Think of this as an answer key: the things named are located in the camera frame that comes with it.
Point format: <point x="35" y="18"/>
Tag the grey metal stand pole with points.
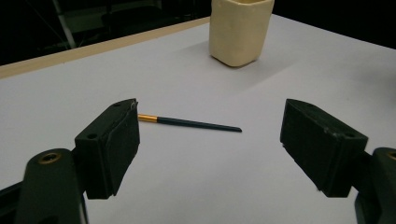
<point x="66" y="29"/>

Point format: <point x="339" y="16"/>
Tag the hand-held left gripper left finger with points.
<point x="106" y="149"/>

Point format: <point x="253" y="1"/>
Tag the white table mat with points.
<point x="202" y="174"/>

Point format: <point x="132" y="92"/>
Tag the cream square brush holder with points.
<point x="239" y="31"/>

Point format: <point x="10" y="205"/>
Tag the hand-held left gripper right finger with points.
<point x="323" y="149"/>

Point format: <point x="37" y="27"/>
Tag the dark paintbrush with gold ferrule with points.
<point x="193" y="123"/>

